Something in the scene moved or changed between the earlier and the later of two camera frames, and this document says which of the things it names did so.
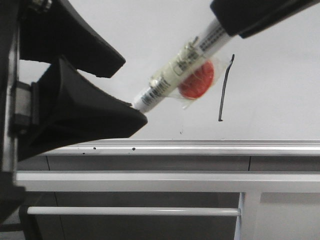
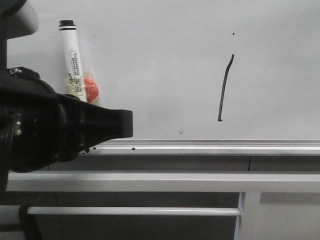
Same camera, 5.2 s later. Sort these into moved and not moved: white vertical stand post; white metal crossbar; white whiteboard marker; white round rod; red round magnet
Moved: red round magnet; white whiteboard marker
Not moved: white metal crossbar; white round rod; white vertical stand post
